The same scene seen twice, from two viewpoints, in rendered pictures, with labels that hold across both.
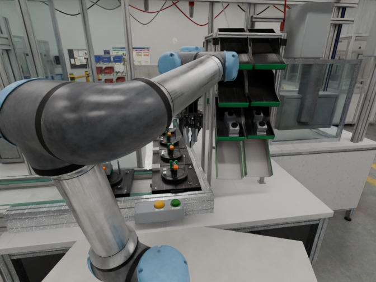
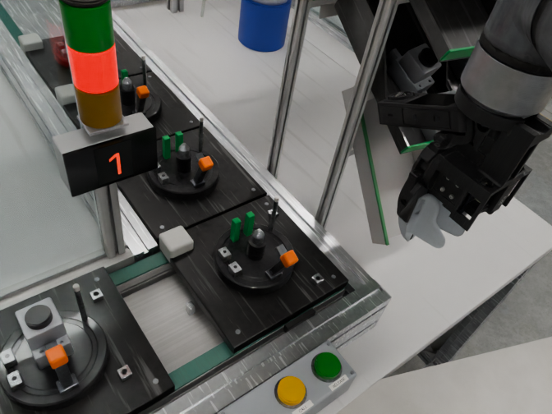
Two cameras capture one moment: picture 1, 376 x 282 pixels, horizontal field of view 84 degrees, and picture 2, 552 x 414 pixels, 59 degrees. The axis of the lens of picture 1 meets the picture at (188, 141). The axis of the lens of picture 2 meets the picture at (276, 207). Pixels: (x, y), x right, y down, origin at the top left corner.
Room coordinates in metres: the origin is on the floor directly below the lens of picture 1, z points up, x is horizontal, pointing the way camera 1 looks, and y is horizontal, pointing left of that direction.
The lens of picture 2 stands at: (0.54, 0.37, 1.65)
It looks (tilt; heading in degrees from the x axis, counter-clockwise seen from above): 46 degrees down; 323
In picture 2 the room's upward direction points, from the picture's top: 12 degrees clockwise
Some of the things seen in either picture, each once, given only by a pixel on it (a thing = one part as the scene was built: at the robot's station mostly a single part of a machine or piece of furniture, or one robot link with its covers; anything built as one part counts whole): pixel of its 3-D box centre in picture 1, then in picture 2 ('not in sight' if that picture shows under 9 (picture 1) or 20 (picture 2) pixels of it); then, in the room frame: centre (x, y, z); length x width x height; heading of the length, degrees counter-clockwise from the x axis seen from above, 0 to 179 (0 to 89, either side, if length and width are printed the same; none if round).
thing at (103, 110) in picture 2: not in sight; (98, 99); (1.05, 0.28, 1.28); 0.05 x 0.05 x 0.05
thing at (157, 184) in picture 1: (174, 168); (256, 245); (0.97, 0.07, 1.01); 0.24 x 0.24 x 0.13; 8
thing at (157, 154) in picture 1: (170, 150); (183, 158); (1.21, 0.11, 1.01); 0.24 x 0.24 x 0.13; 8
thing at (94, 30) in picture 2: not in sight; (87, 20); (1.05, 0.28, 1.38); 0.05 x 0.05 x 0.05
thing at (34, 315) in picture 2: (106, 164); (40, 323); (0.92, 0.41, 1.06); 0.08 x 0.04 x 0.07; 8
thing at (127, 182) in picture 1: (108, 182); (57, 364); (0.91, 0.41, 0.96); 0.24 x 0.24 x 0.02; 8
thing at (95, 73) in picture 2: not in sight; (94, 62); (1.05, 0.28, 1.33); 0.05 x 0.05 x 0.05
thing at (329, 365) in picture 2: (175, 203); (326, 366); (0.75, 0.05, 0.96); 0.04 x 0.04 x 0.02
